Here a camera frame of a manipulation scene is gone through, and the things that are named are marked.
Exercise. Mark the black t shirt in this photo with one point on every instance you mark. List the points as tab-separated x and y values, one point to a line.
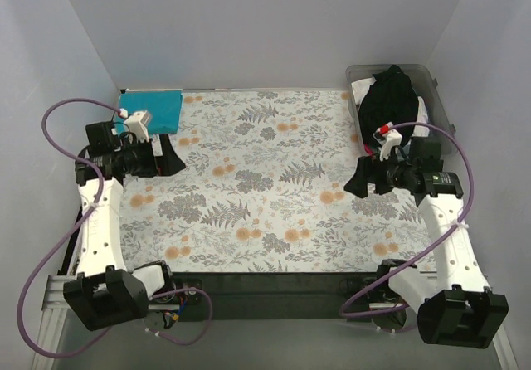
391	98

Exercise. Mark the floral patterned table mat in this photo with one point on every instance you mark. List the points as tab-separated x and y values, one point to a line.
262	190

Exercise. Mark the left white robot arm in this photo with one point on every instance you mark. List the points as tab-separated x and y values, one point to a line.
104	292

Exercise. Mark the aluminium frame rail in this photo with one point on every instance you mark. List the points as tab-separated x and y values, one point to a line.
54	300

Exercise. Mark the teal t shirt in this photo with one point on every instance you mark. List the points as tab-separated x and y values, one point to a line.
163	105

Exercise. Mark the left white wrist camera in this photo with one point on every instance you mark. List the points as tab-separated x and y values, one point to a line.
137	123

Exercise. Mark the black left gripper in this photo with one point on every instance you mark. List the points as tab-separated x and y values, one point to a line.
157	158

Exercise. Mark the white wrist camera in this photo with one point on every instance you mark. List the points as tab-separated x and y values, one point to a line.
388	138
137	123

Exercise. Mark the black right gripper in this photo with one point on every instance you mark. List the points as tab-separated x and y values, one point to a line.
375	177

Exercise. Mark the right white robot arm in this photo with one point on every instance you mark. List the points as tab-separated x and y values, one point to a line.
461	309

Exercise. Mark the clear plastic storage bin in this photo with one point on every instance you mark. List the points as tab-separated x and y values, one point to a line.
423	84

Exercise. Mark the white garment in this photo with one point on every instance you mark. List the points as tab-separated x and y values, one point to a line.
361	87

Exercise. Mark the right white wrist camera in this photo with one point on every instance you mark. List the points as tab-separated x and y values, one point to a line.
388	138

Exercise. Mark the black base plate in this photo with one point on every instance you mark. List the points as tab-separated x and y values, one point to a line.
253	296

